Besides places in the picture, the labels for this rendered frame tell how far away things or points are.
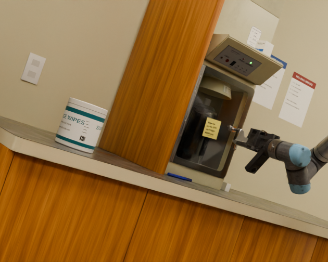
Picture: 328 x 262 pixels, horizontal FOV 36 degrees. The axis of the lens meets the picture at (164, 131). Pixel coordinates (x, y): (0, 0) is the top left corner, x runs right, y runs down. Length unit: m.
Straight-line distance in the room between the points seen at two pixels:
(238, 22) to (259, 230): 0.82
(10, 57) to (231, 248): 1.12
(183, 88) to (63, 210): 0.67
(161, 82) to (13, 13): 0.63
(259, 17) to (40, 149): 1.15
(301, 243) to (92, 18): 1.27
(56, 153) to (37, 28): 0.83
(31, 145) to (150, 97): 0.76
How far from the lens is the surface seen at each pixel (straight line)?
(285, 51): 2.92
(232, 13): 2.08
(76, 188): 1.50
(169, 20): 2.12
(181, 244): 1.76
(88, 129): 1.60
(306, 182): 1.91
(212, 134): 2.05
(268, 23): 2.21
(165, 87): 1.96
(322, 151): 1.93
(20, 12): 2.11
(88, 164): 1.46
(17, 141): 1.38
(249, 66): 2.06
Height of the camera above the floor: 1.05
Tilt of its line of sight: 1 degrees up
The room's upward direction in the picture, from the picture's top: 19 degrees clockwise
